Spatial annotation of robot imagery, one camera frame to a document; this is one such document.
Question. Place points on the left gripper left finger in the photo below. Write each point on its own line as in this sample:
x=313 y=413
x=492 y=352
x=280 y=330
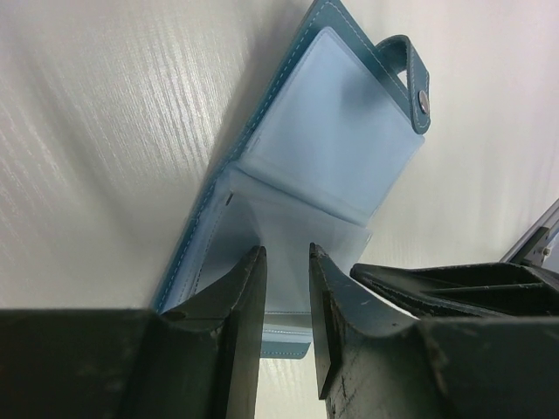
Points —
x=197 y=360

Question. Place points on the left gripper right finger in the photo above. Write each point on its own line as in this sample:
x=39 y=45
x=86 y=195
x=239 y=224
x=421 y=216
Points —
x=373 y=359

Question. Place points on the aluminium frame profile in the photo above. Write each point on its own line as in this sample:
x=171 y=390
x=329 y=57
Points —
x=538 y=246

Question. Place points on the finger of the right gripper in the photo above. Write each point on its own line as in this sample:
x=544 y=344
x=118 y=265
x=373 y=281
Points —
x=475 y=290

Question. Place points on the blue leather card holder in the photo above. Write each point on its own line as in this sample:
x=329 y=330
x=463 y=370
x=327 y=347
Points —
x=335 y=128

